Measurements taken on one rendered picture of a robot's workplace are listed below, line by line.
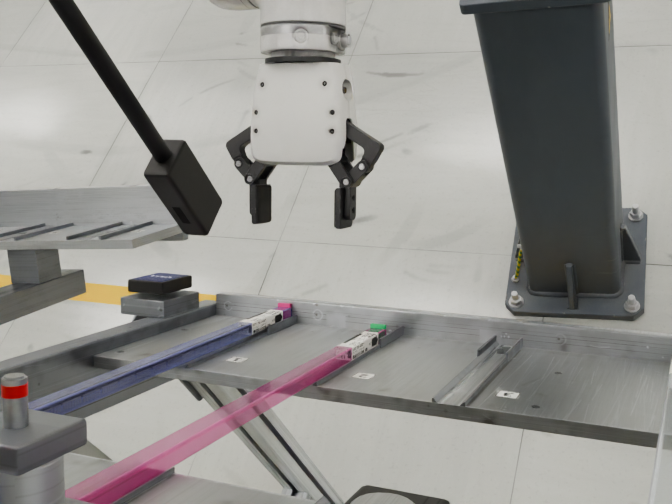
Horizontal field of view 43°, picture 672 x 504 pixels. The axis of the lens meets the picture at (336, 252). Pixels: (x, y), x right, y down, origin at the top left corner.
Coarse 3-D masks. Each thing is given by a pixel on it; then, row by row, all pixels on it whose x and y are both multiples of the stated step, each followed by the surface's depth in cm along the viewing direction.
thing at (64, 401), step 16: (208, 336) 70; (224, 336) 71; (240, 336) 74; (160, 352) 65; (176, 352) 65; (192, 352) 67; (208, 352) 69; (128, 368) 60; (144, 368) 61; (160, 368) 63; (80, 384) 56; (96, 384) 57; (112, 384) 58; (128, 384) 60; (48, 400) 53; (64, 400) 54; (80, 400) 55; (96, 400) 57
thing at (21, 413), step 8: (8, 376) 20; (16, 376) 20; (24, 376) 21; (8, 384) 20; (16, 384) 20; (24, 384) 20; (8, 392) 20; (16, 392) 20; (24, 392) 20; (8, 400) 20; (16, 400) 20; (24, 400) 20; (8, 408) 20; (16, 408) 20; (24, 408) 20; (8, 416) 20; (16, 416) 20; (24, 416) 20; (8, 424) 20; (16, 424) 20; (24, 424) 20
